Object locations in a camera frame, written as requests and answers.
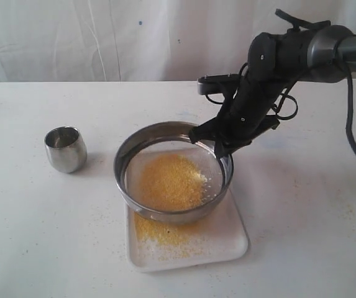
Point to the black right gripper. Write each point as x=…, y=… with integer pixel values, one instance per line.
x=243, y=115

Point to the yellow grain mixture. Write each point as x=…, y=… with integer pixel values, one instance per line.
x=169, y=183

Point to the round steel mesh sieve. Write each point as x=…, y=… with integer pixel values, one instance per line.
x=166, y=138

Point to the stainless steel cup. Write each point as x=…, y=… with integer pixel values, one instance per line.
x=66, y=149

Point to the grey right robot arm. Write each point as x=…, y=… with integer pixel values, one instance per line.
x=274, y=64

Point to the white square plastic tray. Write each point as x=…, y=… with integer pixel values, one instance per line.
x=220, y=237

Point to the white backdrop curtain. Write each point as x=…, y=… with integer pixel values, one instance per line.
x=142, y=40

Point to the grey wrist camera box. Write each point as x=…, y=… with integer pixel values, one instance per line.
x=217, y=84

